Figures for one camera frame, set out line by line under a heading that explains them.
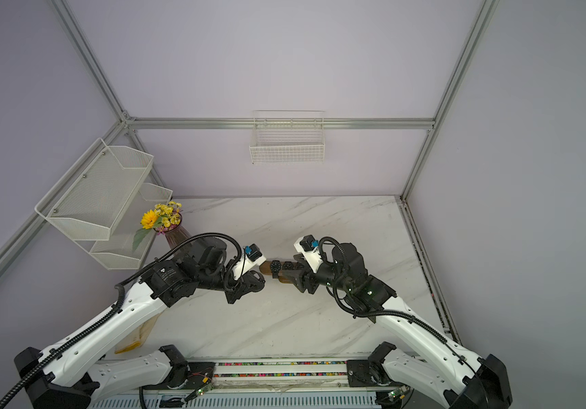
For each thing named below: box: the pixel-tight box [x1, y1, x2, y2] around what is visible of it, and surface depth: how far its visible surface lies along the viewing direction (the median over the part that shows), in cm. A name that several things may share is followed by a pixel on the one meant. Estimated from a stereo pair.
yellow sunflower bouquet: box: [132, 201, 184, 251], surface depth 83 cm
